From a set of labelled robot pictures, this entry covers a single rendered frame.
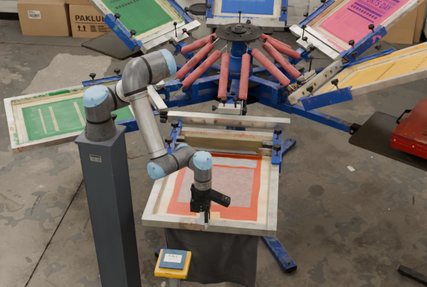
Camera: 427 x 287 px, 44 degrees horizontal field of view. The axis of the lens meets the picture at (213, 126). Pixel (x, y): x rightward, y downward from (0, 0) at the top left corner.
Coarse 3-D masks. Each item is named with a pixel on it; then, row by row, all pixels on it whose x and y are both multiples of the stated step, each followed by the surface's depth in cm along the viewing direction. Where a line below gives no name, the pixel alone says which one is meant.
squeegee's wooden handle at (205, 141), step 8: (184, 136) 275; (192, 136) 275; (200, 136) 275; (208, 136) 275; (216, 136) 275; (224, 136) 275; (192, 144) 277; (200, 144) 276; (208, 144) 276; (216, 144) 275; (224, 144) 274; (232, 144) 274; (240, 144) 273; (248, 144) 272; (256, 144) 272; (256, 152) 274
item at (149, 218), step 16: (192, 128) 295; (272, 176) 257; (160, 192) 249; (272, 192) 246; (272, 208) 236; (144, 224) 231; (160, 224) 230; (176, 224) 229; (192, 224) 228; (224, 224) 227; (240, 224) 227; (256, 224) 227; (272, 224) 227
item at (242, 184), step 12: (228, 156) 277; (240, 156) 277; (252, 156) 277; (228, 168) 268; (240, 168) 268; (252, 168) 268; (228, 180) 259; (240, 180) 259; (252, 180) 259; (228, 192) 251; (240, 192) 251; (252, 192) 251; (216, 204) 244; (240, 204) 244; (252, 204) 244; (228, 216) 237; (240, 216) 237; (252, 216) 237
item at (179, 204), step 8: (184, 168) 268; (216, 168) 268; (184, 176) 262; (192, 176) 262; (216, 176) 262; (176, 184) 257; (184, 184) 257; (216, 184) 257; (176, 192) 251; (184, 192) 251; (176, 200) 246; (184, 200) 246; (168, 208) 241; (176, 208) 241; (184, 208) 241
